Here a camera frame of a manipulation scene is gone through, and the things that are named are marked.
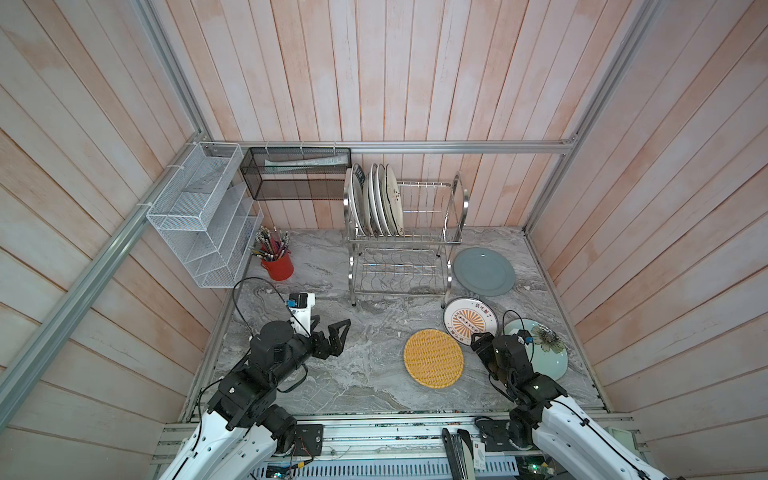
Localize light green floral plate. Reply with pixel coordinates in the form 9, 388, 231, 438
504, 319, 568, 380

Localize cream floral plate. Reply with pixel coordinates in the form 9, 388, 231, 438
386, 165, 404, 236

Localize green rim white plate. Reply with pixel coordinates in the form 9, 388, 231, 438
349, 164, 368, 236

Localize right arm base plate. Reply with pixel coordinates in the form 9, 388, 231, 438
474, 416, 533, 452

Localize large orange sunburst plate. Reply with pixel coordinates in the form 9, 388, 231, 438
368, 164, 384, 237

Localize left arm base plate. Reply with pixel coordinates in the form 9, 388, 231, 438
290, 424, 324, 457

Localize black mesh wall basket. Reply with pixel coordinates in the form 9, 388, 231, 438
240, 146, 351, 201

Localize yellow woven round plate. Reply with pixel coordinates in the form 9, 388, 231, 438
403, 329, 464, 389

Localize steel two-tier dish rack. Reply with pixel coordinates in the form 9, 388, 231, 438
343, 168, 469, 306

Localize white plate green characters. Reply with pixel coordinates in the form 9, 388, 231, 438
377, 164, 396, 236

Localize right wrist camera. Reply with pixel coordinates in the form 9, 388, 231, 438
518, 329, 534, 345

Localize grey-green round plate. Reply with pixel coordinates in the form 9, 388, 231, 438
453, 247, 517, 296

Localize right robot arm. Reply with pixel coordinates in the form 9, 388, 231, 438
471, 332, 667, 479

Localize black round plate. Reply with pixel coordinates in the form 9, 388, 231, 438
362, 178, 375, 237

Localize red pencil cup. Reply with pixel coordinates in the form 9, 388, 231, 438
261, 253, 294, 281

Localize small orange sunburst plate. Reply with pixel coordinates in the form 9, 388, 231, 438
443, 297, 499, 346

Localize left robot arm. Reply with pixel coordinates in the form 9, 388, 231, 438
162, 319, 351, 479

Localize white wire wall shelf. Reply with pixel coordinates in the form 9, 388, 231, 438
147, 142, 263, 289

